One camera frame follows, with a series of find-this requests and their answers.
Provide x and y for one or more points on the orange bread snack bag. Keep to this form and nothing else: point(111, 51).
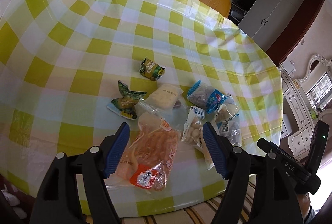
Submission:
point(148, 161)

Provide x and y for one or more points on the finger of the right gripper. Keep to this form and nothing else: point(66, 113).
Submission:
point(270, 147)

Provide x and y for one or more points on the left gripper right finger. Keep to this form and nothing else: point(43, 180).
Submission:
point(274, 199)

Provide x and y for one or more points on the small green yellow packet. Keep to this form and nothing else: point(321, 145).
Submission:
point(151, 70)

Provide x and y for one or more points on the blue pink cartoon packet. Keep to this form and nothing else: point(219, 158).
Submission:
point(215, 99)

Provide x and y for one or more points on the white green snack packet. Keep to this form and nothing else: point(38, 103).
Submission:
point(231, 130)

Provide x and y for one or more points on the white biscuit snack bag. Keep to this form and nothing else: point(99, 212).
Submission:
point(193, 127)

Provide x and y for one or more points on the green checkered tablecloth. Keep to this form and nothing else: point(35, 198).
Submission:
point(61, 61)

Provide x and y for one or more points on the person right hand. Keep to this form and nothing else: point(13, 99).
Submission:
point(305, 204)

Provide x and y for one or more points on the blue edged clear snack bag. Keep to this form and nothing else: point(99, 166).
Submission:
point(200, 93)

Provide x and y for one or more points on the brown bar clear packet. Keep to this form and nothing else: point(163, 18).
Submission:
point(177, 105)

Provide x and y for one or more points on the round cracker clear packet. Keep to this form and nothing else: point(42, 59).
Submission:
point(165, 97)

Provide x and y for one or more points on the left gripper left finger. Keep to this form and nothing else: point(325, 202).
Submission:
point(58, 201)

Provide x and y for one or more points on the white slatted stool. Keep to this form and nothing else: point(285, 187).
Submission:
point(286, 127)

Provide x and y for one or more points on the ornate white mirror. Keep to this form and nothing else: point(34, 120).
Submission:
point(316, 83)

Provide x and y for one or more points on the white ornate dressing table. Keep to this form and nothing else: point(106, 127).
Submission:
point(302, 118)

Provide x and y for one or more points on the striped beige cushion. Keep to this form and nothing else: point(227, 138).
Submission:
point(200, 213)

